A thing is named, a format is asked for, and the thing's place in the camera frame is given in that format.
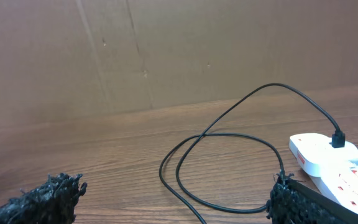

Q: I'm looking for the white charger adapter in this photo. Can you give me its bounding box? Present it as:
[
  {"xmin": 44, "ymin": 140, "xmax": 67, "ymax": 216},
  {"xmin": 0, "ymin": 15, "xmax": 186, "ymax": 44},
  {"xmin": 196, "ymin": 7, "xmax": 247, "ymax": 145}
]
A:
[{"xmin": 289, "ymin": 133, "xmax": 358, "ymax": 177}]

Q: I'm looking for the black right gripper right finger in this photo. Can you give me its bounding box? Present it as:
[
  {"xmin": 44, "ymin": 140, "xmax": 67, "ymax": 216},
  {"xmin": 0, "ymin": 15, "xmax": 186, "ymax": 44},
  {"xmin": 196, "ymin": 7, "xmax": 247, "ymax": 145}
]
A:
[{"xmin": 266, "ymin": 174, "xmax": 358, "ymax": 224}]

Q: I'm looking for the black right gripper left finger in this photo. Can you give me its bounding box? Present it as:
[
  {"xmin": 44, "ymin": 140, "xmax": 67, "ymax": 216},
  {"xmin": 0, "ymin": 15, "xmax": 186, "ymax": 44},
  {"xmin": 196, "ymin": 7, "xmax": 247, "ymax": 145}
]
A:
[{"xmin": 0, "ymin": 173, "xmax": 87, "ymax": 224}]

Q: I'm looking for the white power strip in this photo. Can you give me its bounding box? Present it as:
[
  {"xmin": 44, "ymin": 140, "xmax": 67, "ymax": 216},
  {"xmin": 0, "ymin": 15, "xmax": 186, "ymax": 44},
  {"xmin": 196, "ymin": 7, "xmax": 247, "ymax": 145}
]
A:
[{"xmin": 310, "ymin": 162, "xmax": 358, "ymax": 214}]

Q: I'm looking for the black charger cable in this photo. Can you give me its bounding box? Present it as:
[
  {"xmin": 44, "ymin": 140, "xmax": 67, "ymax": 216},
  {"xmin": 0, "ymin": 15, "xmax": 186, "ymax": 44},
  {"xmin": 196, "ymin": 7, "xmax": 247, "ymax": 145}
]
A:
[{"xmin": 158, "ymin": 82, "xmax": 346, "ymax": 224}]

